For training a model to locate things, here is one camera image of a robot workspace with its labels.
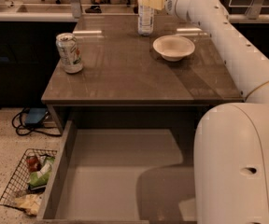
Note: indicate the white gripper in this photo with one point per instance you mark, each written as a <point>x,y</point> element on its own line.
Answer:
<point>173,1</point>

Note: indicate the clear plastic water bottle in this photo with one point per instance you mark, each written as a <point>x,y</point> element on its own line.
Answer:
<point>145,19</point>

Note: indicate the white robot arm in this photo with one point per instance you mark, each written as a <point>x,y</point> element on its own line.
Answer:
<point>231,144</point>

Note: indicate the grey open drawer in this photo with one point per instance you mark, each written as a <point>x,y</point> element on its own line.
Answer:
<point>122,176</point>

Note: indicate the white bowl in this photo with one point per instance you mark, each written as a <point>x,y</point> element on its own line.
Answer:
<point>173,48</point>

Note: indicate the grey cabinet table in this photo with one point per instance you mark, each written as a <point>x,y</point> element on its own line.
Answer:
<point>121,68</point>

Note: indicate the white and green soda can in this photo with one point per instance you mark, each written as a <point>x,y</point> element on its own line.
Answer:
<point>69,52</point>

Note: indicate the blue power adapter box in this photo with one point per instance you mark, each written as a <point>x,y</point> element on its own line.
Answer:
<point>35,116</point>

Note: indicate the red snack packet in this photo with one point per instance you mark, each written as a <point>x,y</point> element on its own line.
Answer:
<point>33,163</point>

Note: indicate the green snack bag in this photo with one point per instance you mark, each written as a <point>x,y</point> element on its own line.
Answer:
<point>41,177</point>

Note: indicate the yellow crumpled snack bag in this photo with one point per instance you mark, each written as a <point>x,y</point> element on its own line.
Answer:
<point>30,203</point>

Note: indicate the black wire basket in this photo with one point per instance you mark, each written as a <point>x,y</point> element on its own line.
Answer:
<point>18,186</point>

